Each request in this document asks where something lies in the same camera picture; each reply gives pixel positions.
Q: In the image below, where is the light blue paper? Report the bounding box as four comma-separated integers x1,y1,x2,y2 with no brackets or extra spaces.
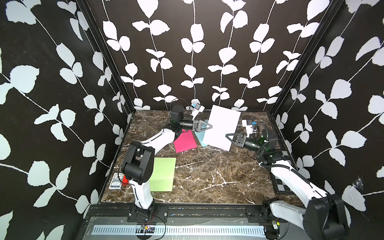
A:
203,105,241,151
194,131,207,147

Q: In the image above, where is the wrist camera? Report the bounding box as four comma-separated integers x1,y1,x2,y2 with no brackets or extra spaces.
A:
191,103,205,120
242,120,257,138

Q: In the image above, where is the checkerboard calibration plate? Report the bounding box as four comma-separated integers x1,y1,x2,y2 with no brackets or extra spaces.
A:
276,179,293,194

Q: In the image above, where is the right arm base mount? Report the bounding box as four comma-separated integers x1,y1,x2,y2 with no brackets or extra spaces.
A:
246,205,287,225

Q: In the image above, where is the small circuit board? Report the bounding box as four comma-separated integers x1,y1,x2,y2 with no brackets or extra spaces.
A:
136,225,156,236

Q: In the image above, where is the large magenta paper sheet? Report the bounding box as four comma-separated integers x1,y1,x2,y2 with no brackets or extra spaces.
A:
174,130,197,153

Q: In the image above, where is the white perforated rail strip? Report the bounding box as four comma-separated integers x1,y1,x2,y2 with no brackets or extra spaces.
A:
91,225,266,238

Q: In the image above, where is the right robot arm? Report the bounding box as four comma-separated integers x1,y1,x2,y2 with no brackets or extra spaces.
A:
226,129,350,240

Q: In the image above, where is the red small box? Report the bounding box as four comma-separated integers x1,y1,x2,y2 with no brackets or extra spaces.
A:
122,175,129,186

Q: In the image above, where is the playing card deck box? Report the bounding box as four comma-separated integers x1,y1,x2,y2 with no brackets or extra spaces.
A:
109,173,124,190

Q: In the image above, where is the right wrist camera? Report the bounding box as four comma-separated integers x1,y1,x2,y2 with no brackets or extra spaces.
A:
242,120,257,138

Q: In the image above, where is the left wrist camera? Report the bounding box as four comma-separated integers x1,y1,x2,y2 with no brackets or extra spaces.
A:
191,103,205,120

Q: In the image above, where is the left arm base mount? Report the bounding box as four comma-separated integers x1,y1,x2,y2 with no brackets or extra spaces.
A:
127,205,169,224

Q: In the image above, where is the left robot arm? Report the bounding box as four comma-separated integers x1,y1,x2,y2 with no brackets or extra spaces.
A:
121,104,213,214

